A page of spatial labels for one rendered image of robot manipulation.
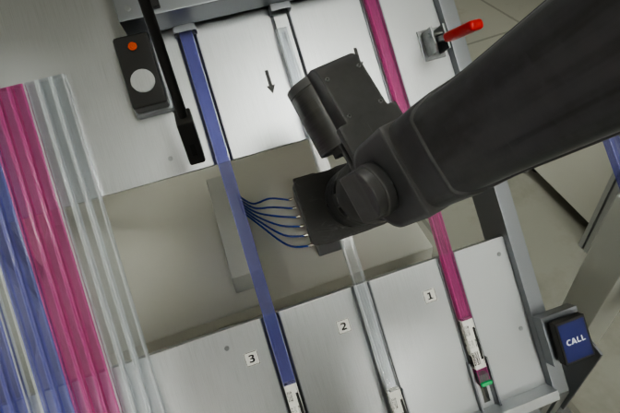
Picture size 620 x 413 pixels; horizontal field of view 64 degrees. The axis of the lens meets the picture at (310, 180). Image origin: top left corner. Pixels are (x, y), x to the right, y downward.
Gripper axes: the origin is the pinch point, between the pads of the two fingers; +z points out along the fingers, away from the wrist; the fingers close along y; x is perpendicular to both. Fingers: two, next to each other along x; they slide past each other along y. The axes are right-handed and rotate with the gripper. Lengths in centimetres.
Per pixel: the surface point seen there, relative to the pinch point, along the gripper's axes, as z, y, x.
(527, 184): 113, -95, 11
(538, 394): 3.1, -16.9, 28.7
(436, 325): 3.5, -7.8, 17.2
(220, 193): 44.0, 12.1, -10.7
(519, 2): 191, -181, -84
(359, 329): 3.3, 1.3, 14.4
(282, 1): -2.3, -1.1, -23.8
